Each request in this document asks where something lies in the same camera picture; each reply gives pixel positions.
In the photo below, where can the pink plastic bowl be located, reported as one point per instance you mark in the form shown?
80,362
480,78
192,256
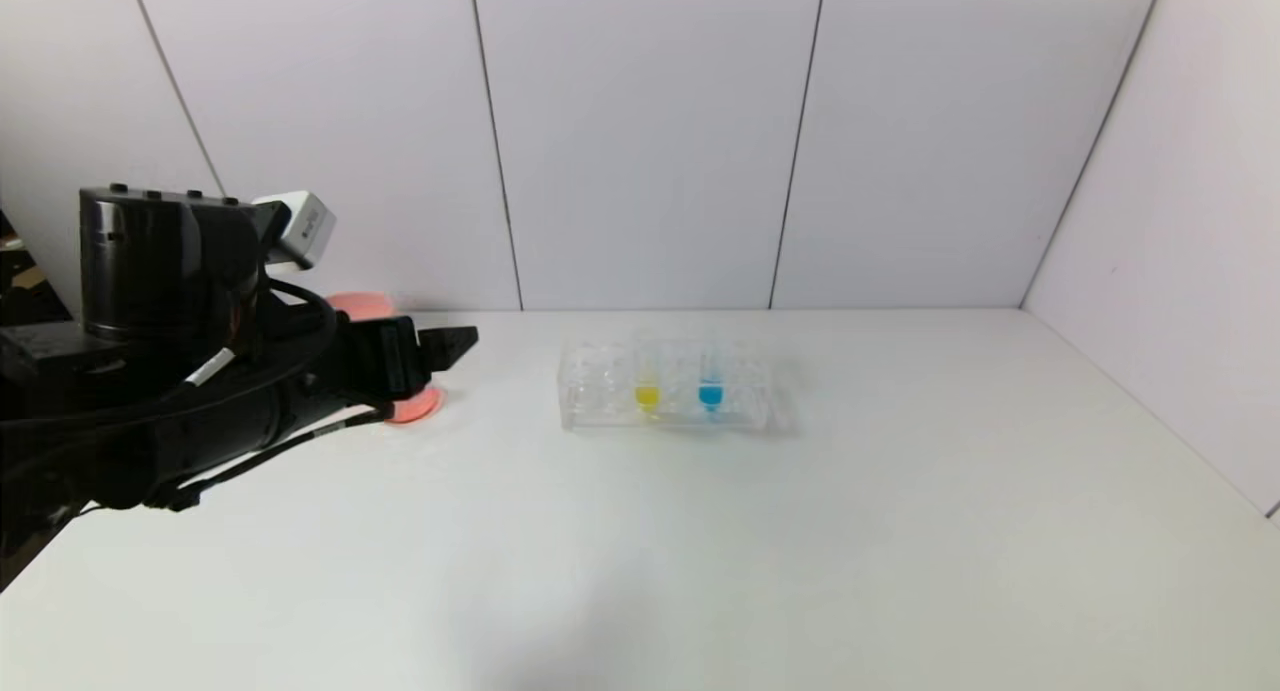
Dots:
360,306

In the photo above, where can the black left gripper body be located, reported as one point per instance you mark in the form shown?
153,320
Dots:
396,358

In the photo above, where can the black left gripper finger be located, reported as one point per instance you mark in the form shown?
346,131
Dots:
440,346

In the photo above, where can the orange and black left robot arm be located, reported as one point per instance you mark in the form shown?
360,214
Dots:
150,271

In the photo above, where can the yellow pigment test tube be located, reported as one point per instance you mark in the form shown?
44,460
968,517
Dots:
648,396

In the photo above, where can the clear glass beaker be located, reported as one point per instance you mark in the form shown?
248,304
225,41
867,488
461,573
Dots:
415,408

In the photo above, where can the blue pigment test tube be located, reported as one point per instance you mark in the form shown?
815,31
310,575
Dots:
711,396

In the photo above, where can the clear acrylic test tube rack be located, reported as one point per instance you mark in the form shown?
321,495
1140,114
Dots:
600,391

